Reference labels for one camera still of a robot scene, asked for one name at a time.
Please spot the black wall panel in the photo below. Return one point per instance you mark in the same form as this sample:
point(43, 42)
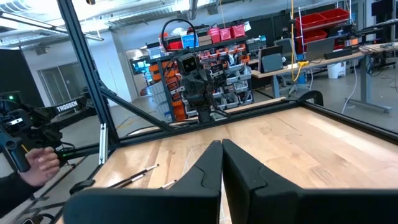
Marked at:
point(17, 74)

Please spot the black makeup brush silver ferrule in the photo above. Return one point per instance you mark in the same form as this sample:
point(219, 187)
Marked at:
point(133, 176)

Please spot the person's forearm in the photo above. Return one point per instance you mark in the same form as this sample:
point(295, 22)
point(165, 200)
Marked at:
point(14, 194)

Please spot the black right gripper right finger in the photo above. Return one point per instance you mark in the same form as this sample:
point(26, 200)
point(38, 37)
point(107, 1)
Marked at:
point(264, 202)

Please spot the open grey laptop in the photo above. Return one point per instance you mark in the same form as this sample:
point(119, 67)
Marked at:
point(320, 49)

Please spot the parts bin shelving rack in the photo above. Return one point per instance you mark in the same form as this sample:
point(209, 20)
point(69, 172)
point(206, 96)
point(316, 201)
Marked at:
point(236, 81)

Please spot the lit wall monitor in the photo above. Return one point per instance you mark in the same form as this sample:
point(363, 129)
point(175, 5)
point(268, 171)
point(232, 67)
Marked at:
point(140, 67)

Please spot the pink storage bin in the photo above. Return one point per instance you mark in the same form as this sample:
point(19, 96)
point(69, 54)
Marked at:
point(225, 33)
point(237, 31)
point(214, 35)

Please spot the blue storage box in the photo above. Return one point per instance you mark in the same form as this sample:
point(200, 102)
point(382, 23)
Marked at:
point(189, 41)

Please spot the silver frame bracket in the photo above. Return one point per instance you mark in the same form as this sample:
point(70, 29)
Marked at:
point(103, 143)

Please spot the wooden top office desk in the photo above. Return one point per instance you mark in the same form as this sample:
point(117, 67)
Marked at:
point(311, 63)

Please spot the white waste bin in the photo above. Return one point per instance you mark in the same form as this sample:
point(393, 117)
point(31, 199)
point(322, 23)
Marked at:
point(336, 71)

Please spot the long ceiling light fixture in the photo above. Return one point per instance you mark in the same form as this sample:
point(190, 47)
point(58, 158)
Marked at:
point(46, 26)

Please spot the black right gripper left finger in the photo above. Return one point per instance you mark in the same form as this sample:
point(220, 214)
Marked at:
point(186, 202)

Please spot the black curved corner bracket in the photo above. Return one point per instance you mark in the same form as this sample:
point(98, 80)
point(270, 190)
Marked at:
point(314, 93)

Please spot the person's hand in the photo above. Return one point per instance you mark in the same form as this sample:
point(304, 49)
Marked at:
point(42, 166)

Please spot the black aluminium table frame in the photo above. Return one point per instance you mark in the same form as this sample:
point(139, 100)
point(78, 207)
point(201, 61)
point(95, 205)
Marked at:
point(87, 62)

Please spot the red bin storage rack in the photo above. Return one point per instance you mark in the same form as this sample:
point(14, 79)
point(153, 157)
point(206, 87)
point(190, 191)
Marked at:
point(314, 20)

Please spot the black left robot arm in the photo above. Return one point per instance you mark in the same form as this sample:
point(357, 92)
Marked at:
point(203, 113)

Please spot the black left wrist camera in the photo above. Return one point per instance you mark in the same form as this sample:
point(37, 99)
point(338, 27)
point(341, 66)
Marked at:
point(188, 63)

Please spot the red storage box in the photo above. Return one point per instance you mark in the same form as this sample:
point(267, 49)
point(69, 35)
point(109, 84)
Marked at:
point(175, 45)

